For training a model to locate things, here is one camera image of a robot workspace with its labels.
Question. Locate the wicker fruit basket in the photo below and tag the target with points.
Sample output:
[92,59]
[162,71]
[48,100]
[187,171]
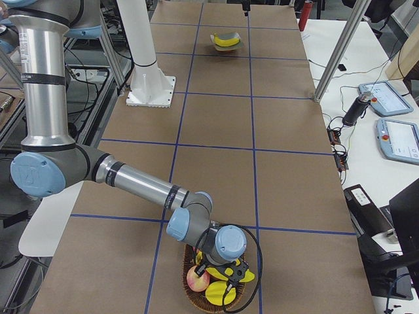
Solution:
[198,299]

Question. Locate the red cylinder tube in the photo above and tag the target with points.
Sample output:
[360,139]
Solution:
[306,10]

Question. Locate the small black puck device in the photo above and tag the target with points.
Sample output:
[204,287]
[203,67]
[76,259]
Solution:
[341,67]

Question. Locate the black water bottle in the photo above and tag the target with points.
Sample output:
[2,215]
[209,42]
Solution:
[356,109]

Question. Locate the far teach pendant tablet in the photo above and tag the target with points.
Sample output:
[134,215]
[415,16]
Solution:
[389,102]

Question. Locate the teach pendant tablet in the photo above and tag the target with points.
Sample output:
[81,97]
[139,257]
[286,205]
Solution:
[398,140]
[389,102]

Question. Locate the near teach pendant tablet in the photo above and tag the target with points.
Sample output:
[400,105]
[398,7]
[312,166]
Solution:
[398,140]

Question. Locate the black computer monitor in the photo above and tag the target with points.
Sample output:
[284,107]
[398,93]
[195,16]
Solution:
[404,212]

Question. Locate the black box device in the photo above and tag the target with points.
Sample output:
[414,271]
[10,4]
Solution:
[369,221]

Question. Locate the yellow lemon fruit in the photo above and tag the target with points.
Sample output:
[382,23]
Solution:
[215,292]

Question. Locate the white chair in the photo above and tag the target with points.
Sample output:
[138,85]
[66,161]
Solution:
[44,230]

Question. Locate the aluminium frame post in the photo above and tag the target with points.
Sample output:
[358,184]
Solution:
[348,31]

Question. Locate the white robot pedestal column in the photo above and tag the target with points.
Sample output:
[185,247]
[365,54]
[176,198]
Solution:
[149,86]

